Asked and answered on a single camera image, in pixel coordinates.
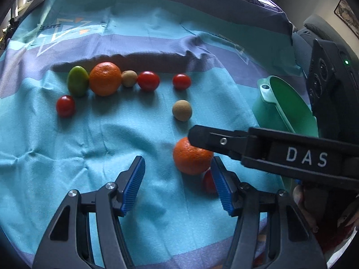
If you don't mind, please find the orange mandarin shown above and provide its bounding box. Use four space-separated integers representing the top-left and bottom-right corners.
173 137 214 176
89 62 122 97

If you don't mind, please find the red tomato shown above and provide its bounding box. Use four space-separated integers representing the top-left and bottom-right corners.
137 71 160 92
56 95 75 118
202 169 217 194

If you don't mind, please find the red tomato end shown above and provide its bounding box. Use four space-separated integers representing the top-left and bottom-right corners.
172 74 192 91

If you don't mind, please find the green plastic bowl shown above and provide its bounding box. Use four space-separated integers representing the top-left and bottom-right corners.
252 75 318 137

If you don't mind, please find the tan round fruit front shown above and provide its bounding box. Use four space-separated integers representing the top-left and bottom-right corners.
172 100 192 121

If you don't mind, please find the red tomato in row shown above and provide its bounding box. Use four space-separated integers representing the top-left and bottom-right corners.
137 71 160 92

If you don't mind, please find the tan small fruit in row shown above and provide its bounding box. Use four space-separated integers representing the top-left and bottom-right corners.
121 70 138 87

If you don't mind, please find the grey armchair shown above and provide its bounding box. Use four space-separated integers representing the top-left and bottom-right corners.
292 14 358 75

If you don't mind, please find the orange mandarin in row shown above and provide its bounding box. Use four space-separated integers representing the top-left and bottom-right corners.
89 62 122 97

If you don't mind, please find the blue striped tablecloth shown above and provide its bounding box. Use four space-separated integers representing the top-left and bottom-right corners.
1 0 306 268

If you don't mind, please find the green lime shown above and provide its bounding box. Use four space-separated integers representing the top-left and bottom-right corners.
67 66 89 97

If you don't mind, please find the framed wall picture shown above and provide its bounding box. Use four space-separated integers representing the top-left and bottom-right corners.
334 0 359 38

